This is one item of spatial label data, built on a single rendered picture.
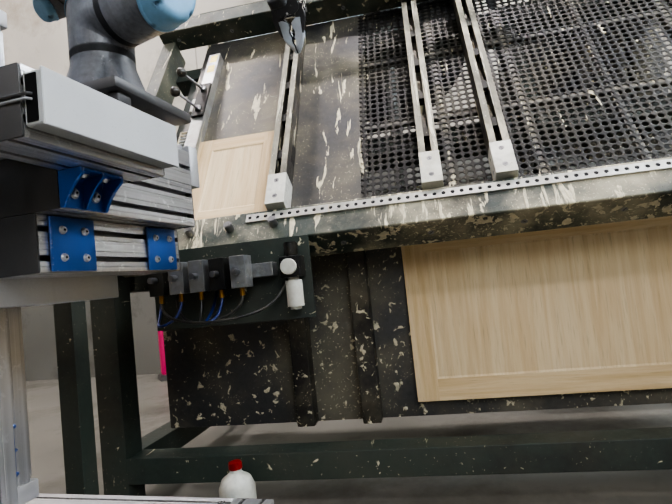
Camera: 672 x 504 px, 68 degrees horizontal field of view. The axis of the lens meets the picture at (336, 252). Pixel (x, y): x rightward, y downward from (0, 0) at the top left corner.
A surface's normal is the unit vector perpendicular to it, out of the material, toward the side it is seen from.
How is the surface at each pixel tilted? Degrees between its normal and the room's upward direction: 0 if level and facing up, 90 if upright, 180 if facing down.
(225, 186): 57
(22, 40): 90
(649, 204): 147
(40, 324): 90
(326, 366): 90
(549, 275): 90
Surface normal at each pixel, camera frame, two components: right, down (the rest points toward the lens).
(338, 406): -0.18, -0.04
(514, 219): -0.02, 0.81
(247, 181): -0.22, -0.57
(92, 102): 0.96, -0.11
